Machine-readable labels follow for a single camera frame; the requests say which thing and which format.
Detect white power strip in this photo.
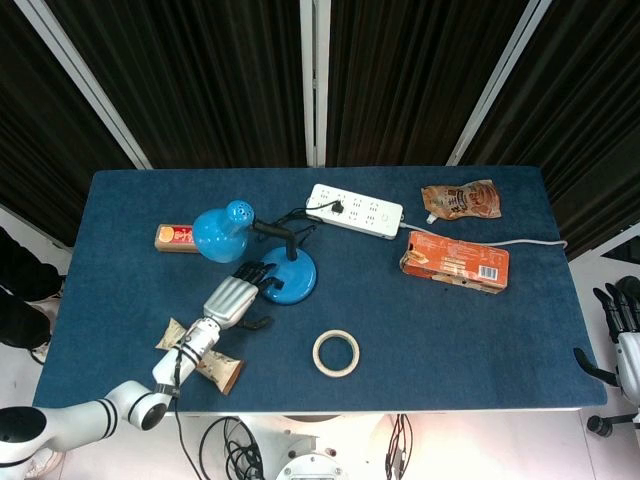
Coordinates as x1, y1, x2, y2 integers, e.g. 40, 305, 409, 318
305, 183, 404, 241

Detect red cable bundle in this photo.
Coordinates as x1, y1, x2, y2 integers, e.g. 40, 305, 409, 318
383, 413, 417, 480

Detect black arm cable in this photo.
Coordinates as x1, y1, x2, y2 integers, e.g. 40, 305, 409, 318
171, 344, 214, 480

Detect orange red small packet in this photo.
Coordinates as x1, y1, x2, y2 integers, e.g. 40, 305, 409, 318
154, 223, 199, 254

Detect grey power strip cable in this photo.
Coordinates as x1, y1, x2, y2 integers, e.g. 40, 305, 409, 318
398, 222, 569, 249

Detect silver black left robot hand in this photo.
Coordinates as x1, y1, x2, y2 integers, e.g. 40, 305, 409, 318
202, 259, 286, 333

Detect orange cardboard snack box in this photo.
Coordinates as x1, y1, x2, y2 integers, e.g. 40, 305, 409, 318
398, 230, 511, 295

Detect beige cartoon snack bag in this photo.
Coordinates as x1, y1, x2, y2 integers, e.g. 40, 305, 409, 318
154, 317, 246, 396

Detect black floor cable bundle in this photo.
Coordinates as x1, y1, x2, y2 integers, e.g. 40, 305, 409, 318
199, 414, 266, 480

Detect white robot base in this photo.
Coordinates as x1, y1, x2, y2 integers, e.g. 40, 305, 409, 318
239, 412, 401, 480

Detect blue table cloth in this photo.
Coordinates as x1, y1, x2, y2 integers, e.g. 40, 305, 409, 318
32, 167, 609, 414

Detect black stand leg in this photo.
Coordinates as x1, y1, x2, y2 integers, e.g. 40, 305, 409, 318
586, 412, 640, 440

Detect dark brown curtain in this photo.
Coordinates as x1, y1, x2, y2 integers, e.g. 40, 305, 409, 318
468, 0, 640, 259
326, 0, 527, 167
44, 0, 307, 170
0, 0, 137, 247

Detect white frame post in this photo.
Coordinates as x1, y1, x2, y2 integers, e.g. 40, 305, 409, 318
298, 0, 329, 169
12, 0, 154, 171
444, 0, 544, 167

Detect orange spouted food pouch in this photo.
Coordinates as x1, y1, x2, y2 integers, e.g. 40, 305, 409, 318
420, 178, 503, 225

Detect cream masking tape roll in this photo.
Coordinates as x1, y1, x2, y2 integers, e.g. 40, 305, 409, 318
312, 329, 360, 379

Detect blue gooseneck desk lamp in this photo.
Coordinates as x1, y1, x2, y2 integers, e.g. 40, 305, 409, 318
192, 198, 319, 306

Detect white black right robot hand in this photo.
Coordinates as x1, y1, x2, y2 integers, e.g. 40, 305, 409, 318
572, 277, 640, 407

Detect black power cable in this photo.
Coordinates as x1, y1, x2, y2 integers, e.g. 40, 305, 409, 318
254, 199, 346, 251

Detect person in black clothes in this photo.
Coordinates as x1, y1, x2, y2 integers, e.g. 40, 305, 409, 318
0, 224, 67, 366

